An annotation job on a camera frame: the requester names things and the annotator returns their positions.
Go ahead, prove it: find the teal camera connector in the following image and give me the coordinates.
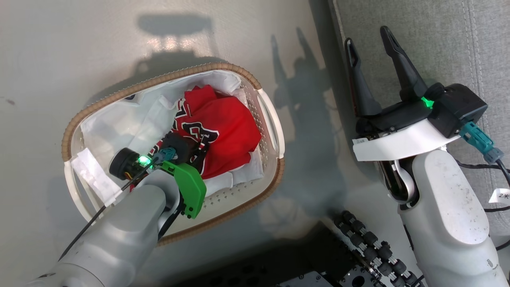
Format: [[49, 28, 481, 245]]
[[459, 121, 505, 164], [157, 147, 177, 162]]

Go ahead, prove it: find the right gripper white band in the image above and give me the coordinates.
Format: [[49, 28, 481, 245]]
[[344, 26, 461, 162]]

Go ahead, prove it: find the white paper cable tag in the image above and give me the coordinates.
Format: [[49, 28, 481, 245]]
[[488, 188, 510, 204]]

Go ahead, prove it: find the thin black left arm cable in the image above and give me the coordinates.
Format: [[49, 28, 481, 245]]
[[58, 157, 161, 262]]

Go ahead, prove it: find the black right camera cable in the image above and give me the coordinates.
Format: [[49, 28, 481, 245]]
[[492, 158, 510, 189]]

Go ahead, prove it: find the white laundry basket brown rim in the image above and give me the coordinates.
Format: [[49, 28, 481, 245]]
[[61, 61, 286, 247]]

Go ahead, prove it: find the teal right camera connector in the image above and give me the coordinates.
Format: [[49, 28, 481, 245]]
[[459, 121, 505, 164]]

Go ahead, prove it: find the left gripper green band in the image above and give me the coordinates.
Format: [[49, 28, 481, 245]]
[[161, 132, 207, 219]]

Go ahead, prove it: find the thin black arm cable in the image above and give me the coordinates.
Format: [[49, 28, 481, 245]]
[[58, 157, 161, 262], [453, 159, 510, 213]]

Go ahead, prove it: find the teal left camera connector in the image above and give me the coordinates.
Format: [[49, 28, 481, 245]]
[[157, 147, 177, 162]]

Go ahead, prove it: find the white tape on basket handle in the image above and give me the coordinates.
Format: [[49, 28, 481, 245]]
[[71, 148, 123, 207]]

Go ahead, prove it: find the red basketball jersey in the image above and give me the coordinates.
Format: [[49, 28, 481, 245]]
[[148, 84, 263, 181]]

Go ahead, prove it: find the grey fabric sofa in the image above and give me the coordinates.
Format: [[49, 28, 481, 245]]
[[328, 0, 510, 236]]

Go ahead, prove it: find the white cloth basket liner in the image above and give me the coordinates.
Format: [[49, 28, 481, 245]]
[[79, 70, 266, 197]]

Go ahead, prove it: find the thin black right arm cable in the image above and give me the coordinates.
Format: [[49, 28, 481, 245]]
[[453, 159, 510, 213]]

